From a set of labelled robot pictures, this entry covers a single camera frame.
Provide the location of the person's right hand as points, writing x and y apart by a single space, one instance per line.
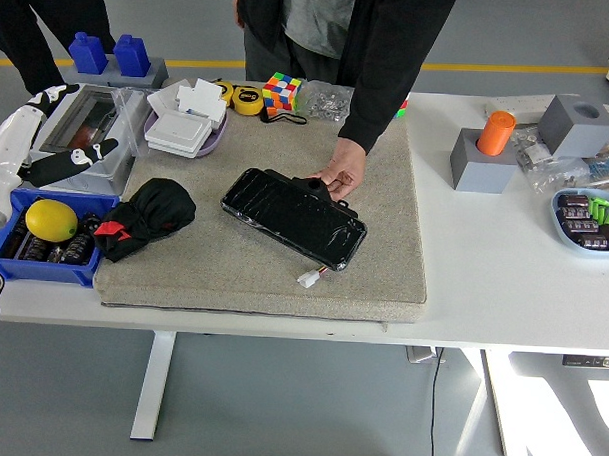
237 5

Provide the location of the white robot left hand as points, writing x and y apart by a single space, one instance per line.
7 147

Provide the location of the person's left hand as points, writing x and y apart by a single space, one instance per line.
347 165

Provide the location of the black glossy panel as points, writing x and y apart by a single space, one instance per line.
290 215

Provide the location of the black rag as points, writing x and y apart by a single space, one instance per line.
155 205

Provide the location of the person's left forearm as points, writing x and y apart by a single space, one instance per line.
374 105

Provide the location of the black table control panel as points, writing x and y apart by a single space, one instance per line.
590 361

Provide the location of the clear bag of screws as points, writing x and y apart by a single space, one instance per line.
324 101

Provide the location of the small colourful puzzle cube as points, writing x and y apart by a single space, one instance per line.
402 110

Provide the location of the person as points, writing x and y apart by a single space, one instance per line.
317 18
46 24

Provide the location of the yellow lemon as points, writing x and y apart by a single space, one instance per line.
51 220

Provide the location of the black cylindrical capacitor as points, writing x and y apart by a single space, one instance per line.
13 240
92 225
35 249
57 255
79 247

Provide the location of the grey block holder base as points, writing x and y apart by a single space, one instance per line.
157 75

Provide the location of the blue plastic block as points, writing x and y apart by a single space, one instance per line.
132 56
88 53

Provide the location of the clear plastic bag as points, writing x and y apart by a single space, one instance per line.
130 127

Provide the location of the grey block with socket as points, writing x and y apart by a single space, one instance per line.
479 171

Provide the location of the blue plastic bin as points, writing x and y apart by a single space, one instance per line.
47 275

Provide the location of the purple tray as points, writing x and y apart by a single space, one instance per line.
215 140

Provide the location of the orange cylinder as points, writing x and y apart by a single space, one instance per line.
495 132

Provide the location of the grey-brown mat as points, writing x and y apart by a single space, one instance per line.
233 270

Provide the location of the clear bag of nuts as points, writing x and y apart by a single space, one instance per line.
525 140

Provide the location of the grey box under table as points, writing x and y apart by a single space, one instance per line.
422 354

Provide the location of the clear bag of metal parts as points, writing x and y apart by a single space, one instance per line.
556 172

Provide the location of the light blue bowl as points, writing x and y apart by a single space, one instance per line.
559 232

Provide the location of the grey block with round hole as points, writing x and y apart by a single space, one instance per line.
573 132

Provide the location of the dark brown capacitor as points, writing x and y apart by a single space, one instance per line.
580 226
573 200
574 213
599 242

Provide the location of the clear bag of blue resistors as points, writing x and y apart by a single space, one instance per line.
607 166

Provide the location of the white table leg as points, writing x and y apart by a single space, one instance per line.
151 383
506 405

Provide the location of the grey electrical enclosure box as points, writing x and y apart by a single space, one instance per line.
113 174

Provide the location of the white switch box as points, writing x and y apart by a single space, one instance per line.
180 127
172 148

